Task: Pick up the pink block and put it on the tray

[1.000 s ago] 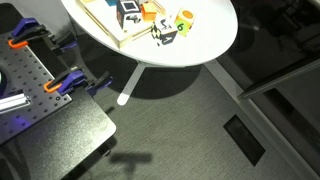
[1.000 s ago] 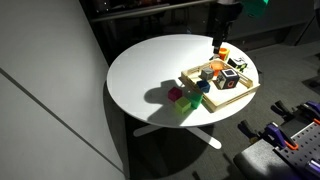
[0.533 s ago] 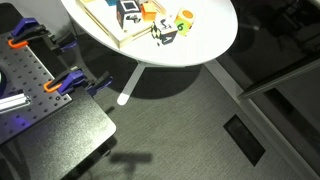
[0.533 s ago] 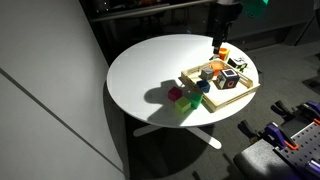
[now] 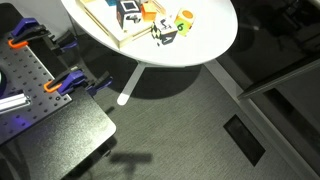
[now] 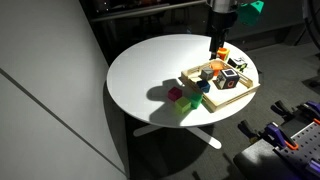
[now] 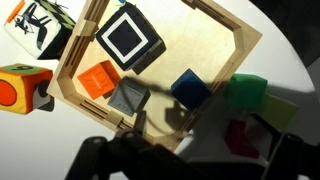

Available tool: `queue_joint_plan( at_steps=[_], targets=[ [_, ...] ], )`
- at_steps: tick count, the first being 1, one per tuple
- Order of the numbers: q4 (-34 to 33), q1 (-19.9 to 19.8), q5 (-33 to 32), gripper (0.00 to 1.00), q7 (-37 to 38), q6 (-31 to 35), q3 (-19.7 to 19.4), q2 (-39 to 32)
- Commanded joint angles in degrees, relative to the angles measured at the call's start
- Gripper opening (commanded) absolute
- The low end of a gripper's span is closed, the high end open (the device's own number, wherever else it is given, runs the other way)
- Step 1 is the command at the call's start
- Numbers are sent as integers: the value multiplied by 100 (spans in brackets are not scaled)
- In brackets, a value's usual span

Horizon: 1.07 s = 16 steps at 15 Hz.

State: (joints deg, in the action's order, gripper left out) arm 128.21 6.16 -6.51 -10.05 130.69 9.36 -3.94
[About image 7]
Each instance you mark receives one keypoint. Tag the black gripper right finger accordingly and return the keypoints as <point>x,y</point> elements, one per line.
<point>263,135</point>

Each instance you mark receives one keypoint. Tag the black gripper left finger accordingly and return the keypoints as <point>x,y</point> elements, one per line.
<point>140,122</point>

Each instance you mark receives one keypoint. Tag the pink block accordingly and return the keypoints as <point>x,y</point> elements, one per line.
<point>240,138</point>

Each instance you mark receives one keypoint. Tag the light green block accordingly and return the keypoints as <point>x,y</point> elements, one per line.
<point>278,111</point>

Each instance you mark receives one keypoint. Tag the grey block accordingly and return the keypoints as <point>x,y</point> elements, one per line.
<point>128,96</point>

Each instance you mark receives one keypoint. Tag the dark green block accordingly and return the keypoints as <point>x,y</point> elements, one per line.
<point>246,91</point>

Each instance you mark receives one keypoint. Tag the blue block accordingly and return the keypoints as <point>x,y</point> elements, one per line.
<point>190,88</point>

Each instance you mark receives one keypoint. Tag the orange block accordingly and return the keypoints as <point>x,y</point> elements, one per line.
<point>96,80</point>

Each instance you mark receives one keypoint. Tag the wooden tray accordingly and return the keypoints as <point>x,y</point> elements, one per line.
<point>200,50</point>

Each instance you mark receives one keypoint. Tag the black fabric cube white square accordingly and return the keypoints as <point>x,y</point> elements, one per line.
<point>125,38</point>

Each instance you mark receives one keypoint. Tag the orange yellow fabric cube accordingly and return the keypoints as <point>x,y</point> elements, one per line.
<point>20,90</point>

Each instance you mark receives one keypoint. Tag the checkered fabric cube animal print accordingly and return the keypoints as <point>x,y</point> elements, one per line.
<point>33,30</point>

